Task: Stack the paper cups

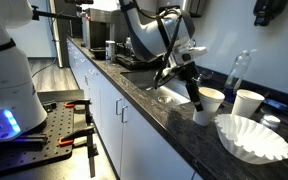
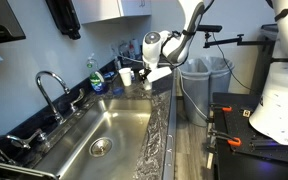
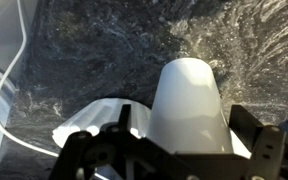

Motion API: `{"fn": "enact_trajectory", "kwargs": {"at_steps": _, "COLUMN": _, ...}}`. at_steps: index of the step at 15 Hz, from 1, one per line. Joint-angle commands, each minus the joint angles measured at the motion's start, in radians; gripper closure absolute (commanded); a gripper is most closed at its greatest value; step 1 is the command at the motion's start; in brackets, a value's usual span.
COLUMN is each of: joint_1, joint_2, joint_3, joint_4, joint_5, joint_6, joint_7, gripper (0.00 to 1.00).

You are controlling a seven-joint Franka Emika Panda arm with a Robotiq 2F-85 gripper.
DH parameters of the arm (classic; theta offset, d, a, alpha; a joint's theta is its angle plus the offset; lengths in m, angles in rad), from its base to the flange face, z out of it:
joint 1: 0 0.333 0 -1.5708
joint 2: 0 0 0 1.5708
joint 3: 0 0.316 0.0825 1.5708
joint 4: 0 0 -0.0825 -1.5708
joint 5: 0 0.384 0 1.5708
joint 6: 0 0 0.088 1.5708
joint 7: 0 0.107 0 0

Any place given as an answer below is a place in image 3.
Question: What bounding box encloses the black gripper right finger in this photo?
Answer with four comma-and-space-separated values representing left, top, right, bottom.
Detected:
228, 104, 288, 180

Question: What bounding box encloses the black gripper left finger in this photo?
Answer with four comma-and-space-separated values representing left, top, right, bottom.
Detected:
48, 104, 152, 180

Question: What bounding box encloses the white coffee filter stack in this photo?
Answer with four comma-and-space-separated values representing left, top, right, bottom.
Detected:
51, 97, 152, 149

